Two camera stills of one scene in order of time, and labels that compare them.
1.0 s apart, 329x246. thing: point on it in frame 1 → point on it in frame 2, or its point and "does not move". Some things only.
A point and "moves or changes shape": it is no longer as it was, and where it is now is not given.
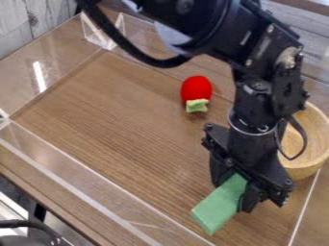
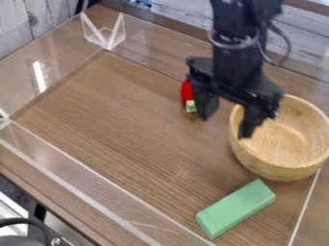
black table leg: [40, 211] does not move
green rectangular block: [218, 209] moves or changes shape
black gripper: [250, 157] → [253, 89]
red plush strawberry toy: [195, 92] does not move
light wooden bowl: [311, 116] does not move
